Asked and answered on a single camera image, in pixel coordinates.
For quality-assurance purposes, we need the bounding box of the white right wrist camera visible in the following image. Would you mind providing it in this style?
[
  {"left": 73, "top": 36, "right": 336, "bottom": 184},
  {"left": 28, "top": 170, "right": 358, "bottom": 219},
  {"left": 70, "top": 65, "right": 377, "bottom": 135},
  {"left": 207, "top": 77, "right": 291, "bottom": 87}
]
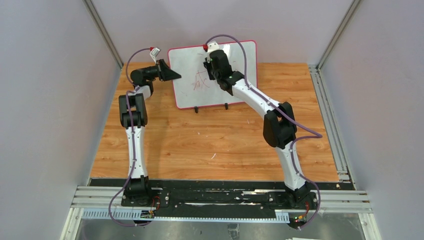
[{"left": 202, "top": 41, "right": 220, "bottom": 53}]

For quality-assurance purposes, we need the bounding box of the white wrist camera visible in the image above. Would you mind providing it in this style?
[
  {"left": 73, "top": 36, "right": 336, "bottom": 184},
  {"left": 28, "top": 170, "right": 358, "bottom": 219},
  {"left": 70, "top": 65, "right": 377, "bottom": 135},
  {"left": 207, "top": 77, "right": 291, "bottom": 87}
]
[
  {"left": 202, "top": 41, "right": 220, "bottom": 53},
  {"left": 149, "top": 47, "right": 161, "bottom": 63}
]

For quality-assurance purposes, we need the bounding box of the metal wire whiteboard stand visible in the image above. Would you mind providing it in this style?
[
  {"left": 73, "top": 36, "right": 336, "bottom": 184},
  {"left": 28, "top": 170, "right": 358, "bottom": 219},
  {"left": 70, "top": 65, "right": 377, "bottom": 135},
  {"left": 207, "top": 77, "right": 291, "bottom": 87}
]
[{"left": 193, "top": 102, "right": 229, "bottom": 114}]

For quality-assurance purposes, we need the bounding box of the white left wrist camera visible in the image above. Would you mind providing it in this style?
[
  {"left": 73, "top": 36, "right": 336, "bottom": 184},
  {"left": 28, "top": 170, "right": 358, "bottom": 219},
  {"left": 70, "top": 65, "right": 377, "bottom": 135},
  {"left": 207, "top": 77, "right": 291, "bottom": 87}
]
[{"left": 149, "top": 47, "right": 161, "bottom": 63}]

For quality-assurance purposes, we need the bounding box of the white slotted cable duct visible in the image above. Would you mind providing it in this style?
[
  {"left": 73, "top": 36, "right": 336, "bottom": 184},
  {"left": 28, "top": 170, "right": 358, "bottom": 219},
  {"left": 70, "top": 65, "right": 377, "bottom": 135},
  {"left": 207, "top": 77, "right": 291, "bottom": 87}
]
[{"left": 81, "top": 208, "right": 290, "bottom": 224}]

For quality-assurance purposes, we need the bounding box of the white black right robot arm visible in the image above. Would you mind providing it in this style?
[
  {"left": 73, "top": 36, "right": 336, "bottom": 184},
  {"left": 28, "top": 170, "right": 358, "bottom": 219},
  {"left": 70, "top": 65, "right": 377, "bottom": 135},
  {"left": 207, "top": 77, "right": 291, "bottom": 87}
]
[{"left": 203, "top": 49, "right": 321, "bottom": 210}]

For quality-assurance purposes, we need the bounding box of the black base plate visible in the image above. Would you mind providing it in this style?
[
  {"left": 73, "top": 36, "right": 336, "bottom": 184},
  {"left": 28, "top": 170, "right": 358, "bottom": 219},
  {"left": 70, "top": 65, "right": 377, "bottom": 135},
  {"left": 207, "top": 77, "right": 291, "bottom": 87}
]
[{"left": 88, "top": 178, "right": 355, "bottom": 220}]

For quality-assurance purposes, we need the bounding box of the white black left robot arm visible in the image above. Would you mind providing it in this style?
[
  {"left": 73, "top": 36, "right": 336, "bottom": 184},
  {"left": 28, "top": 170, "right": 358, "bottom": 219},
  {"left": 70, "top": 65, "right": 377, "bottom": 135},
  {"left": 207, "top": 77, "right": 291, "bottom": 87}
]
[{"left": 118, "top": 59, "right": 182, "bottom": 207}]

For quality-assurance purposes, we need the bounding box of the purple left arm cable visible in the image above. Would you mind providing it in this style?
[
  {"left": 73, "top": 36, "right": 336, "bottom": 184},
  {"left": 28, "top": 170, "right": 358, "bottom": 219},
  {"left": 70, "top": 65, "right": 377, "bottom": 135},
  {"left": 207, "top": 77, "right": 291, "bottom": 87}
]
[{"left": 108, "top": 46, "right": 157, "bottom": 228}]

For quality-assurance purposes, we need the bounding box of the aluminium side rail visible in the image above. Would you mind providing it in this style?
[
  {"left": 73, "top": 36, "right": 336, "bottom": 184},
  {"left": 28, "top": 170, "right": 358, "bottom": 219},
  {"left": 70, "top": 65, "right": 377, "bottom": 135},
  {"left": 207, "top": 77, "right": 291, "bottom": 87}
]
[{"left": 308, "top": 64, "right": 356, "bottom": 188}]

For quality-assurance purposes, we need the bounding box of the pink framed whiteboard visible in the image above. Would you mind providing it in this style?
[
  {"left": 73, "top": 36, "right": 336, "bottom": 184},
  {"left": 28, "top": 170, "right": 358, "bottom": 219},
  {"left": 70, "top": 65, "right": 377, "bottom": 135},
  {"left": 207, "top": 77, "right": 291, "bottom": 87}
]
[{"left": 168, "top": 40, "right": 257, "bottom": 109}]

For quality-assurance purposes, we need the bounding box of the aluminium front rail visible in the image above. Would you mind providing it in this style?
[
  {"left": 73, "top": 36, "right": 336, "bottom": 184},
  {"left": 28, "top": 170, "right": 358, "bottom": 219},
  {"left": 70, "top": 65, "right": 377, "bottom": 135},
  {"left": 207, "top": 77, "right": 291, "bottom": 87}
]
[{"left": 71, "top": 186, "right": 373, "bottom": 214}]

